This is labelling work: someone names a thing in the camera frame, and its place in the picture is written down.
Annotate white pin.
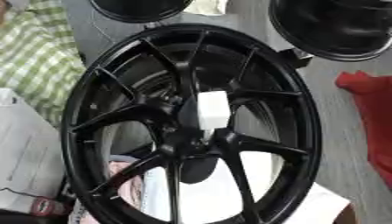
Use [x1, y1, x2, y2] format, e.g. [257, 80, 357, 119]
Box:
[196, 90, 233, 142]

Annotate black spoked wheel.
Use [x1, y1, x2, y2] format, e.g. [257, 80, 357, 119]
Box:
[59, 24, 325, 224]

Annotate black round wheel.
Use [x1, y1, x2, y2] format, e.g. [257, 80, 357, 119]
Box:
[87, 0, 196, 25]
[268, 0, 392, 62]

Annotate pink cloth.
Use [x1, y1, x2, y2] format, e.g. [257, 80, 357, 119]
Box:
[68, 161, 146, 224]

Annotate green white checked cloth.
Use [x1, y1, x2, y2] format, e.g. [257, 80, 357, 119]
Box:
[0, 0, 89, 128]

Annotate white paper sheet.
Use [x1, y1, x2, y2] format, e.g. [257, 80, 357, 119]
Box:
[0, 87, 69, 214]

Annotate red white label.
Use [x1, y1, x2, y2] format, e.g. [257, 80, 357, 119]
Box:
[29, 197, 67, 217]

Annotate red cloth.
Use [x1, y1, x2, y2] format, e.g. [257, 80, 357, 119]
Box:
[333, 70, 392, 190]

